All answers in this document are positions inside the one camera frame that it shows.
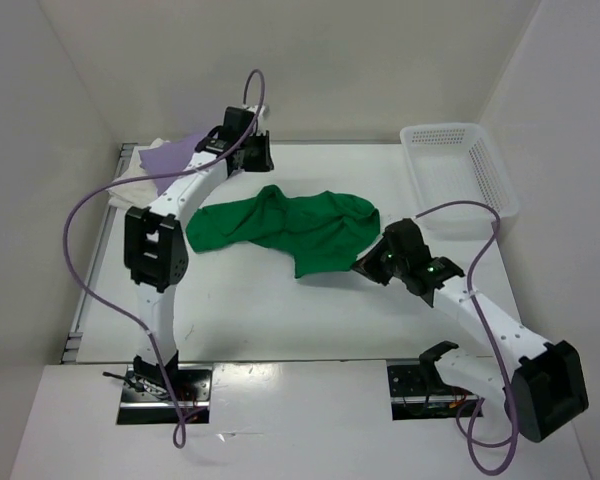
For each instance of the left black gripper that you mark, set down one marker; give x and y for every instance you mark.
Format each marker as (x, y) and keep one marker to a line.
(264, 163)

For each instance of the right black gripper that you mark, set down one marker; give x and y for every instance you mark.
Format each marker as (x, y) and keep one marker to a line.
(368, 264)

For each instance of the green t shirt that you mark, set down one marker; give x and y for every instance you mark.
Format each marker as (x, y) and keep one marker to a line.
(323, 233)

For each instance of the purple t shirt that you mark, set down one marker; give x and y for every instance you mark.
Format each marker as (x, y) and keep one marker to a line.
(164, 157)

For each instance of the white t shirt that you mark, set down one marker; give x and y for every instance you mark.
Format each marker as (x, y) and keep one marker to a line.
(139, 194)

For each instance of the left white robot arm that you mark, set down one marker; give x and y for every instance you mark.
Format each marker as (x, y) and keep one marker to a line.
(155, 250)

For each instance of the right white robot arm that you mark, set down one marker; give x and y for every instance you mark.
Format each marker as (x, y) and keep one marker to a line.
(542, 380)

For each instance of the white plastic basket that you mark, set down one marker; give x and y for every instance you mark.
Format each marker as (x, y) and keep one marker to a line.
(448, 162)

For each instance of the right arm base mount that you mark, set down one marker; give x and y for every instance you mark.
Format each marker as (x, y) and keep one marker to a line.
(412, 399)

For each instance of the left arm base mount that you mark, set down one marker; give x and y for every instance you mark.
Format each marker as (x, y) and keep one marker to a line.
(143, 403)

